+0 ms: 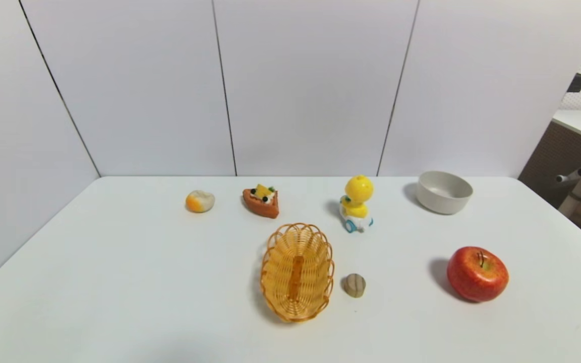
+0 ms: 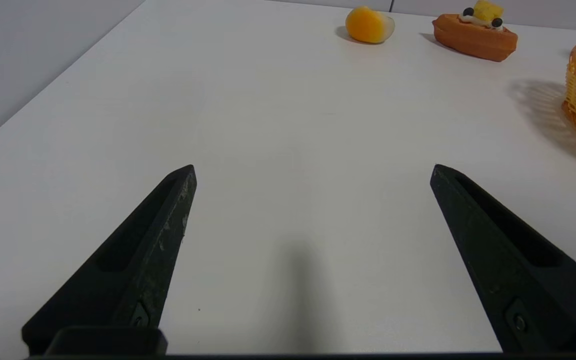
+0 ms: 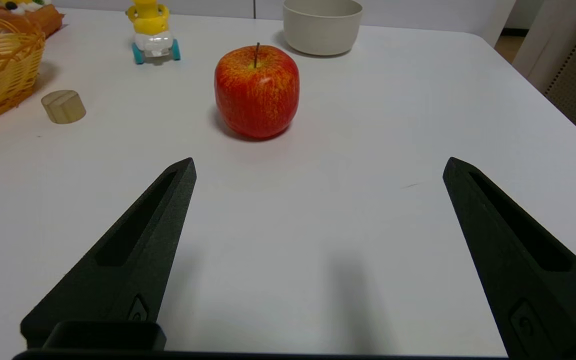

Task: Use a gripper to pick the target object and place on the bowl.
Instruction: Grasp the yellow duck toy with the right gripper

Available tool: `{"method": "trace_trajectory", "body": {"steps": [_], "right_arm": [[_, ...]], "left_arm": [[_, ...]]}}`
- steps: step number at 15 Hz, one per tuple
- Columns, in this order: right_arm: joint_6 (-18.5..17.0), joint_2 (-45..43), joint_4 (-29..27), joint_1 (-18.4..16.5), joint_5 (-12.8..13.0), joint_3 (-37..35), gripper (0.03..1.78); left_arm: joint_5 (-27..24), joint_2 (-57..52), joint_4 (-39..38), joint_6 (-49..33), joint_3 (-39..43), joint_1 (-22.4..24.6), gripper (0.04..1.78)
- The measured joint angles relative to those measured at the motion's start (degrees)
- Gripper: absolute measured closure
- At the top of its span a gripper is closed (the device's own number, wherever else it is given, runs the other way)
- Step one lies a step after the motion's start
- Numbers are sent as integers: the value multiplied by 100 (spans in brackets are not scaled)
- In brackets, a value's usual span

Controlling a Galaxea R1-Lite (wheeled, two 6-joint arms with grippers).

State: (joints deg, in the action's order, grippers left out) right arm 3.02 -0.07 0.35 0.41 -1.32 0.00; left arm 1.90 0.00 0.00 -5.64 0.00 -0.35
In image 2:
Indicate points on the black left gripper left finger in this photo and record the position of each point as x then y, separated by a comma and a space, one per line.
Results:
133, 260

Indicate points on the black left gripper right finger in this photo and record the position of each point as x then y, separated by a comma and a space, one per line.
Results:
508, 260

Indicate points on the orange and white bun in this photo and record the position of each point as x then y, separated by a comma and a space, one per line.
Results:
366, 25

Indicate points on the brown toy cake slice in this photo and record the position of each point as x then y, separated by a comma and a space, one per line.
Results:
475, 37

